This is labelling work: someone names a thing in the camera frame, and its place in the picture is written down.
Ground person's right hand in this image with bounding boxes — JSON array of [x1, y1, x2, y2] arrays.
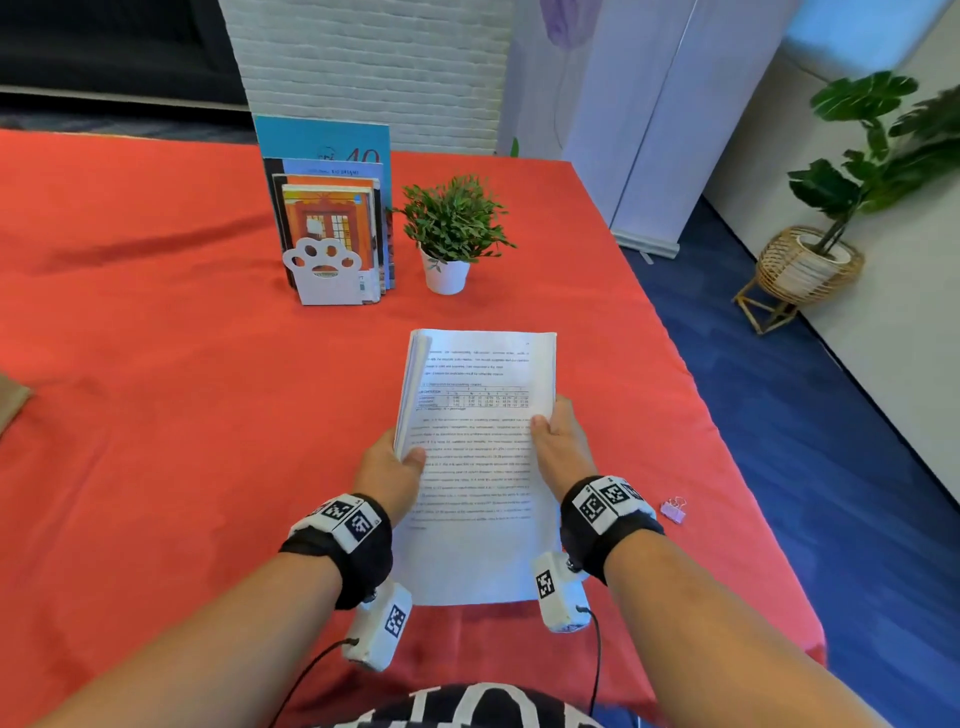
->
[[530, 395, 599, 504]]

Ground plain white roll-up banner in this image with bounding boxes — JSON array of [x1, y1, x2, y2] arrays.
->
[[608, 0, 800, 260]]

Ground black and white shirt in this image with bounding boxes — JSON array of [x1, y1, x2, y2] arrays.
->
[[311, 682, 646, 728]]

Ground person's left hand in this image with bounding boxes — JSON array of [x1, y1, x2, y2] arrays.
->
[[352, 428, 427, 528]]

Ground black right wristband with markers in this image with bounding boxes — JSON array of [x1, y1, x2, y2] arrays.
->
[[560, 474, 666, 586]]

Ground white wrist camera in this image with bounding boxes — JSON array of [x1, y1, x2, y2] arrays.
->
[[532, 551, 594, 635], [341, 581, 414, 673]]

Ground white paw-shaped bookend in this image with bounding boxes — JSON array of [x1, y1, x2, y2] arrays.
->
[[281, 236, 382, 307]]

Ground white brick pattern panel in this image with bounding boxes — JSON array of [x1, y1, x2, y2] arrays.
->
[[217, 0, 515, 155]]

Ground red tablecloth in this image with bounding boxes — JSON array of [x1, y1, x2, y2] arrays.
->
[[0, 128, 828, 728]]

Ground many printed white papers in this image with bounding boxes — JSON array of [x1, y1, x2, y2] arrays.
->
[[389, 328, 560, 607]]

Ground brown cardboard sheet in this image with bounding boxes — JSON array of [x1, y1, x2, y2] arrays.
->
[[0, 373, 33, 436]]

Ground orange house picture book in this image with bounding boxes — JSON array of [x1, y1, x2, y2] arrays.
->
[[278, 183, 379, 301]]

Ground black furniture piece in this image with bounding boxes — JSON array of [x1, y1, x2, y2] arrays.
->
[[0, 0, 249, 106]]

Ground plain orange book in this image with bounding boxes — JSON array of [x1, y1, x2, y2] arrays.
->
[[271, 173, 382, 190]]

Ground person's right forearm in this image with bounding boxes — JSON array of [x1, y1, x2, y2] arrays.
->
[[603, 528, 871, 728]]

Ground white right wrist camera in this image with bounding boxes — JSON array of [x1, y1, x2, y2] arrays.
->
[[532, 551, 594, 635]]

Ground large leafy plant white pot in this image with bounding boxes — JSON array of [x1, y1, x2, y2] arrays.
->
[[779, 71, 960, 298]]

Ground black camera cable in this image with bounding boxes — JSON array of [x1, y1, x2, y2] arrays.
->
[[575, 607, 604, 718], [268, 637, 360, 728]]

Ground small green plant white pot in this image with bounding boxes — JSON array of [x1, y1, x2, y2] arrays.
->
[[391, 174, 519, 297]]

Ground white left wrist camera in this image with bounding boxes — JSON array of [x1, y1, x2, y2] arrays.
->
[[341, 581, 414, 673]]

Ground black wristband with markers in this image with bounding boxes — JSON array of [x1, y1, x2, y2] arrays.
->
[[560, 474, 666, 586], [278, 492, 394, 611]]

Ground black left camera cable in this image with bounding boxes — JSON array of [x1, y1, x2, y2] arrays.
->
[[268, 637, 360, 728]]

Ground person's left forearm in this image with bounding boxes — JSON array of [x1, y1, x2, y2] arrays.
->
[[37, 551, 343, 728]]

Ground black left wristband with markers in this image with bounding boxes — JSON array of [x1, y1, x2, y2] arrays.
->
[[278, 492, 394, 611]]

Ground black right camera cable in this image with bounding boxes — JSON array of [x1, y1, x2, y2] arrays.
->
[[575, 607, 604, 718]]

